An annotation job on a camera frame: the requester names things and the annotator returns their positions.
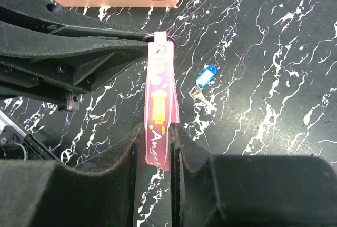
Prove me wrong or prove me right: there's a key with blue tag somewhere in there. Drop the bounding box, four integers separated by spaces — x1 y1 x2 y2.
189 65 217 110

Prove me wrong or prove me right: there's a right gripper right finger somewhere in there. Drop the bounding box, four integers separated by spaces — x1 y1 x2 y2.
170 124 336 226

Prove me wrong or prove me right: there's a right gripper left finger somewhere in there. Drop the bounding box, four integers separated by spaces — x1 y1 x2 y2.
1 123 144 226

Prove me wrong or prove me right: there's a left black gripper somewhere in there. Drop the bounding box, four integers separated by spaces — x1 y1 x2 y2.
0 74 82 161

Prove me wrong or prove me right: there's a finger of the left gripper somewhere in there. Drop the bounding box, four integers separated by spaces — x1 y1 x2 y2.
1 22 147 94
1 0 148 53

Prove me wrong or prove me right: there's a metal key ring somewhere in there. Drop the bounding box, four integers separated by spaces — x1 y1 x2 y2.
143 33 180 47

